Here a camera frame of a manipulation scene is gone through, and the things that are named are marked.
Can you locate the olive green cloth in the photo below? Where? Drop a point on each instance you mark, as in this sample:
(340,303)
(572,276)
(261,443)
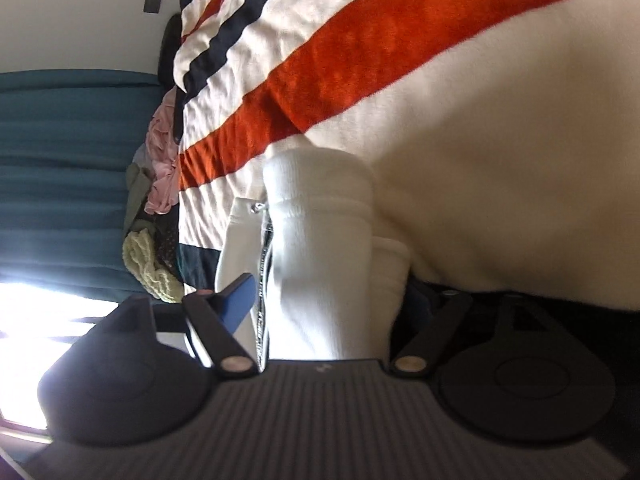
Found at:
(137,195)

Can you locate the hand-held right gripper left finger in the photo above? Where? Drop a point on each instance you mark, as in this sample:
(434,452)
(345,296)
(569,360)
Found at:
(237,302)

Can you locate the pink garment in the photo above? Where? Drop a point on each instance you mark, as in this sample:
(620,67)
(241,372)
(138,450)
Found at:
(162,160)

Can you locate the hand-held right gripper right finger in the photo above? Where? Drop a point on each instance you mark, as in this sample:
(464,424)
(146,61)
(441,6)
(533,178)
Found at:
(450,312)

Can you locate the pale yellow knitted blanket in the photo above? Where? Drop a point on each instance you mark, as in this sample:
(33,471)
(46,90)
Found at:
(150,265)

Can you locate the black framed window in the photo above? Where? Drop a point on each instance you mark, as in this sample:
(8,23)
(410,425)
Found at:
(45,340)

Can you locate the blue curtain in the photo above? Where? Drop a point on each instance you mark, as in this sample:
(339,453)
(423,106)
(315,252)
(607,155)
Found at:
(65,170)

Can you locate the cream pants with patterned tape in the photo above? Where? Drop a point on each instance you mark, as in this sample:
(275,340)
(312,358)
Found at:
(500,185)

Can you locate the striped orange navy white blanket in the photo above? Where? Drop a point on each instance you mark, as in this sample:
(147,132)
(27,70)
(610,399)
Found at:
(360,60)

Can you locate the black sofa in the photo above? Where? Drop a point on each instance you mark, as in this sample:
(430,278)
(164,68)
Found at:
(167,55)

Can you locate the dark grey wall switch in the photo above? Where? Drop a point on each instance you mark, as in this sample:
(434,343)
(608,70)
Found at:
(153,0)

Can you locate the dark patterned cloth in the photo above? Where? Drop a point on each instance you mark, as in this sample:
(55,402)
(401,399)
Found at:
(167,245)

